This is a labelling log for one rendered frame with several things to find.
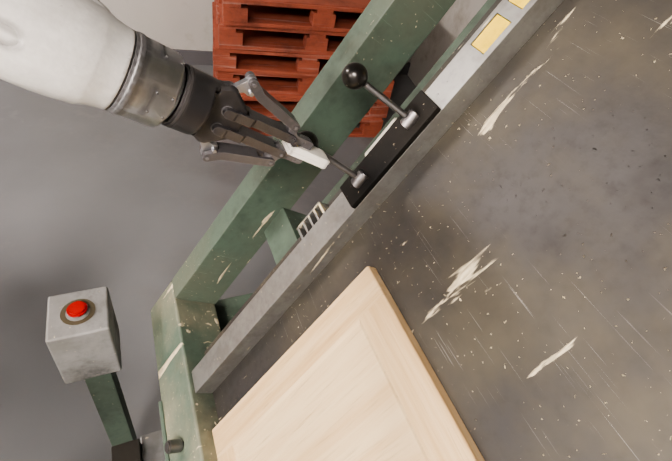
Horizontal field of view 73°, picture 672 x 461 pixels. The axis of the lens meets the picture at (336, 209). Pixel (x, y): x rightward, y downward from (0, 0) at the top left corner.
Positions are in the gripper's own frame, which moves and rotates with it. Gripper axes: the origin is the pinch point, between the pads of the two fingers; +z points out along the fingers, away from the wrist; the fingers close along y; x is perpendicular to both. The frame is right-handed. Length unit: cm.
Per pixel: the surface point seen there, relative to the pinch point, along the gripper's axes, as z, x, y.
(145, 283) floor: 48, 102, -140
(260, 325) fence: 13.3, -3.3, -34.3
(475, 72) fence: 12.4, -3.2, 22.4
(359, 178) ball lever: 10.2, -1.4, 0.2
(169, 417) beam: 11, -3, -66
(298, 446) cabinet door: 14.5, -25.2, -35.5
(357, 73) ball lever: 1.1, 3.0, 12.6
